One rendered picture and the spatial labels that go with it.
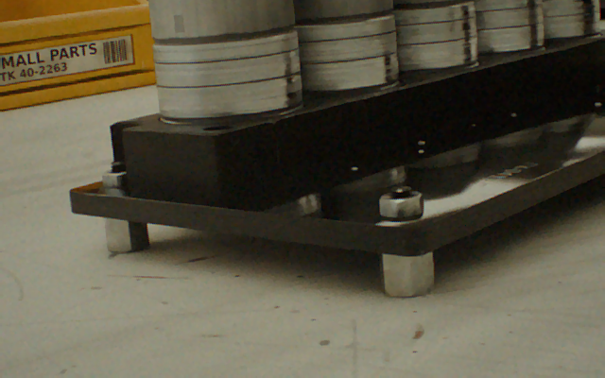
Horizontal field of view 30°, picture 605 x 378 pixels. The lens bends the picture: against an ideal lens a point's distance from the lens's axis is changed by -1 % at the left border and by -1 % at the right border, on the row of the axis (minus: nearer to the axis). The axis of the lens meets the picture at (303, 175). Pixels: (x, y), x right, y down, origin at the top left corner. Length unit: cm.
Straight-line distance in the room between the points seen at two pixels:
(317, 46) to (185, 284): 6
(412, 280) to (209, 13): 6
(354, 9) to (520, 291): 7
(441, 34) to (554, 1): 5
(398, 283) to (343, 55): 6
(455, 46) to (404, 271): 8
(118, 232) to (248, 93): 3
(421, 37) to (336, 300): 8
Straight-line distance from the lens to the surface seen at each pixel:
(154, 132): 19
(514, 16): 25
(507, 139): 21
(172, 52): 19
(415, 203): 16
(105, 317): 16
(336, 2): 21
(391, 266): 16
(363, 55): 21
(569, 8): 28
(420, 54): 23
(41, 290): 18
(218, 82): 19
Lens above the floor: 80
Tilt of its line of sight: 11 degrees down
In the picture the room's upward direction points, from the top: 5 degrees counter-clockwise
